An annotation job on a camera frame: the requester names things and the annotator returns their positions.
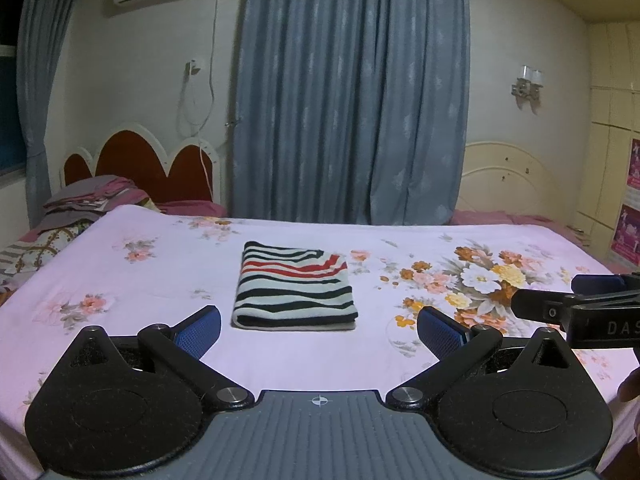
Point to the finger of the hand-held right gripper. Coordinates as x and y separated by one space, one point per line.
597 283
537 305

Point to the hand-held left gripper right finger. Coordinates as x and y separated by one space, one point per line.
440 334

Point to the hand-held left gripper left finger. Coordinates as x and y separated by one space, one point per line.
200 334

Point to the black red white striped sweater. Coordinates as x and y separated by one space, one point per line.
295 290

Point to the person's right hand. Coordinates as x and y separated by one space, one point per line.
631 385

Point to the pink floral bed sheet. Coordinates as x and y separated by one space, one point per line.
165 280

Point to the dark pink under sheet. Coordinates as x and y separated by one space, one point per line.
500 218

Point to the cream headboard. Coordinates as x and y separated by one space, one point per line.
510 180

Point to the cream wardrobe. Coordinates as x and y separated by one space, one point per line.
610 100

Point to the patterned pillow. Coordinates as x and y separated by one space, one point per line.
35 250

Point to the red scalloped headboard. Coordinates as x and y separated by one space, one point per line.
135 160

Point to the curtain tieback hook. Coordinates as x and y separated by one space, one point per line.
232 123

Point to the wide blue-grey curtain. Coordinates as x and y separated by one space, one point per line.
350 85

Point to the narrow blue-grey curtain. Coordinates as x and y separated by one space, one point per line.
42 85

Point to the dark window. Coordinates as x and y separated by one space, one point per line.
9 100

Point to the large pink wall poster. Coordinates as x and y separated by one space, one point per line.
627 232

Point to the small pink wall poster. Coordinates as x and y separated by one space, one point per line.
635 165

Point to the wall lamp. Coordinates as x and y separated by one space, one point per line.
527 85

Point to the white wall socket with plug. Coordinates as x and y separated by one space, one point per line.
194 66

